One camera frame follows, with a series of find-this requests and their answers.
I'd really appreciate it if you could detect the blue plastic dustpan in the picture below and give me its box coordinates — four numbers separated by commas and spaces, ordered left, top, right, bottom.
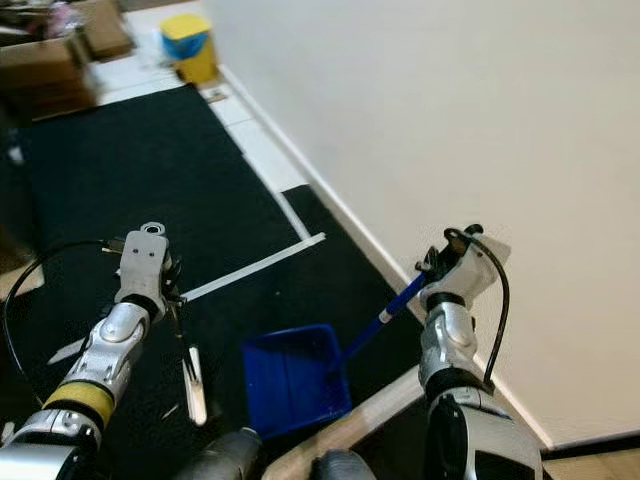
240, 272, 427, 440

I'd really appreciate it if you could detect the black floor mat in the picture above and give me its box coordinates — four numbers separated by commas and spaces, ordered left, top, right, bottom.
0, 85, 461, 480

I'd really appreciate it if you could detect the white tape strip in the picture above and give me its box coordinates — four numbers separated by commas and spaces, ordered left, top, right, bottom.
48, 232, 328, 366

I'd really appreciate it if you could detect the grey right robot leg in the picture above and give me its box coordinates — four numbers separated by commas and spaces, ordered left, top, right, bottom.
310, 450, 376, 480

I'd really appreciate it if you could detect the grey robot leg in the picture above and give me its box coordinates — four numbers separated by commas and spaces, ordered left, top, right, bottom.
170, 427, 261, 480
310, 450, 376, 480

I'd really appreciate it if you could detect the large brown cardboard box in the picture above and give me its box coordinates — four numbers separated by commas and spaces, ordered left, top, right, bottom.
0, 28, 101, 123

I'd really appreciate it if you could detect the grey left robot leg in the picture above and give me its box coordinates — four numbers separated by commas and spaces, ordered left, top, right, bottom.
170, 427, 261, 480

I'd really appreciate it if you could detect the yellow bin with blue bag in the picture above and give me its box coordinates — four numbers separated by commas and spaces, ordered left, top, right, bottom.
158, 12, 221, 86

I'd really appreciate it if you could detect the small brown cardboard box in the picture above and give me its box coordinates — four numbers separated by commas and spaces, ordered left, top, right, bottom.
75, 0, 133, 61

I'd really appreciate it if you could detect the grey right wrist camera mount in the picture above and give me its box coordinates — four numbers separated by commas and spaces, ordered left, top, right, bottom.
440, 232, 513, 301

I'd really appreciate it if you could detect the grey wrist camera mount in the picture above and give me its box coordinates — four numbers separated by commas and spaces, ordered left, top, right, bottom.
440, 232, 513, 301
115, 222, 173, 306

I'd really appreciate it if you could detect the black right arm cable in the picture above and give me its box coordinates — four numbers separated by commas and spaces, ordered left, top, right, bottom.
443, 226, 512, 391

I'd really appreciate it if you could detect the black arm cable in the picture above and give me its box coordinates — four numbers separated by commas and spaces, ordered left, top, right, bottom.
1, 238, 126, 409
443, 226, 512, 391

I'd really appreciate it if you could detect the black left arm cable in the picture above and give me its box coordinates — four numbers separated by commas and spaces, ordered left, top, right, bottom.
1, 238, 126, 409

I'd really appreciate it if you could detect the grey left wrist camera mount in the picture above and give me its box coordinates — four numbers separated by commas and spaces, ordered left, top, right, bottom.
115, 222, 173, 306

